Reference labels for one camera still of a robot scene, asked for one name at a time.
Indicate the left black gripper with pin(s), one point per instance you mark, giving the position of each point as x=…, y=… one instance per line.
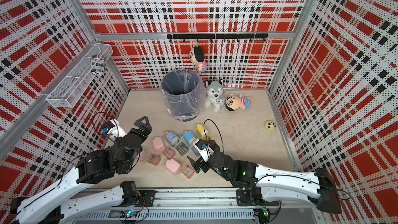
x=139, y=123

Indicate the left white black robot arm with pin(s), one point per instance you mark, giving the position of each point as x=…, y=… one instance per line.
x=57, y=203

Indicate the lying cartoon boy doll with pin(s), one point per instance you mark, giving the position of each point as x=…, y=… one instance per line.
x=234, y=102

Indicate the blue sharpener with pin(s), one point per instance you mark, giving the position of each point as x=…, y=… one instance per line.
x=189, y=137
x=172, y=138

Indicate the yellow pencil sharpener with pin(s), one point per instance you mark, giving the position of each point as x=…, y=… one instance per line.
x=202, y=132

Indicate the translucent grey sharpener tray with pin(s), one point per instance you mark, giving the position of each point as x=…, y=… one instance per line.
x=182, y=148

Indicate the translucent pink sharpener tray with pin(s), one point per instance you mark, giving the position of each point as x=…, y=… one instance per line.
x=154, y=159

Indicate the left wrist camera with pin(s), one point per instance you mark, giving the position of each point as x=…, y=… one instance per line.
x=112, y=129

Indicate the right green circuit board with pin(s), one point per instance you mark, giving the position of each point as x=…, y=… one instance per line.
x=261, y=216

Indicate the husky plush toy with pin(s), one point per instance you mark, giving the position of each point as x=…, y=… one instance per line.
x=215, y=95

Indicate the black wall hook rail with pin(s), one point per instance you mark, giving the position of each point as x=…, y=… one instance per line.
x=185, y=37

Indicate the pink sharpener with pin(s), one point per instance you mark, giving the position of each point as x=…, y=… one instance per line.
x=173, y=166
x=158, y=144
x=142, y=155

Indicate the hanging cartoon boy doll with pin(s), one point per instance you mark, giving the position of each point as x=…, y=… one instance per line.
x=197, y=57

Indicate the green circuit board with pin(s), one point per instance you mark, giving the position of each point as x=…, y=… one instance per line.
x=261, y=216
x=128, y=214

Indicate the black white can in basket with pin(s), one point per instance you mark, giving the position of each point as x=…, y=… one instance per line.
x=98, y=65

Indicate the cream panda face ball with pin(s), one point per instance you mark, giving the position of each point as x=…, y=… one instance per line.
x=270, y=125

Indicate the white wire wall basket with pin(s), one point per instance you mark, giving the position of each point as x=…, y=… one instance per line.
x=71, y=88

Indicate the translucent blue sharpener tray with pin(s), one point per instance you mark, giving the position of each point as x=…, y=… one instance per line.
x=194, y=149

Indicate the left green circuit board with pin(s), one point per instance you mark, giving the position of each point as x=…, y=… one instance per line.
x=128, y=214

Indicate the blue sharpener front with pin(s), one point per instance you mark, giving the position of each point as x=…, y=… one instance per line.
x=172, y=138

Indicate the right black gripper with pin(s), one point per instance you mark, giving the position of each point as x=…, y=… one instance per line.
x=195, y=165

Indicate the grey bin with plastic liner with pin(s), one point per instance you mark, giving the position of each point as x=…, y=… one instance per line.
x=184, y=94

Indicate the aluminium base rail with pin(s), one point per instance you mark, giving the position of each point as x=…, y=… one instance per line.
x=202, y=205

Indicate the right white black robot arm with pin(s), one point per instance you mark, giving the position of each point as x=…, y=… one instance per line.
x=265, y=184

